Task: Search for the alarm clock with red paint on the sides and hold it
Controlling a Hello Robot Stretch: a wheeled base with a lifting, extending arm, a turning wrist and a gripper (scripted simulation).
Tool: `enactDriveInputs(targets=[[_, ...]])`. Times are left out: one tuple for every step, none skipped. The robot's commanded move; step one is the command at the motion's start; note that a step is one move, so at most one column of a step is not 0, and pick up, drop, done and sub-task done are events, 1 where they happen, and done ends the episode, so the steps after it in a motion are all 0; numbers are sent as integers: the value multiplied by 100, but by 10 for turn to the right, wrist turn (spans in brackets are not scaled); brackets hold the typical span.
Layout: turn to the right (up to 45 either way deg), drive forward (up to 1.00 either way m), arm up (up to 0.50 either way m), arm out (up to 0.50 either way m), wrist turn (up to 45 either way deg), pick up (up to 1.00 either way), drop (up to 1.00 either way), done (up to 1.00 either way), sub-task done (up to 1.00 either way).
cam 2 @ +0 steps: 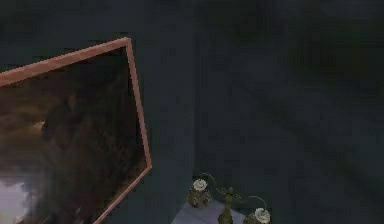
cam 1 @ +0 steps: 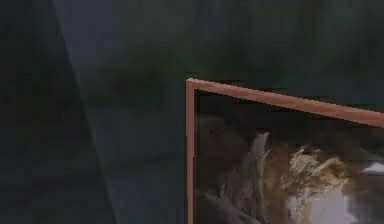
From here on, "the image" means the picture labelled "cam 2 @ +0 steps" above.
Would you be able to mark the brass candelabra with white candles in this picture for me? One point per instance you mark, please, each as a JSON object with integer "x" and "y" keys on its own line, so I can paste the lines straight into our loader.
{"x": 228, "y": 203}

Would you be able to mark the dark painting in copper frame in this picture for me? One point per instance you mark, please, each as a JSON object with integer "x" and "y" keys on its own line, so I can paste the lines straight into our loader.
{"x": 76, "y": 133}

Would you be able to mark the grey table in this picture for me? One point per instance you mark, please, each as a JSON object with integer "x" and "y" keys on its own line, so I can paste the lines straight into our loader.
{"x": 203, "y": 216}

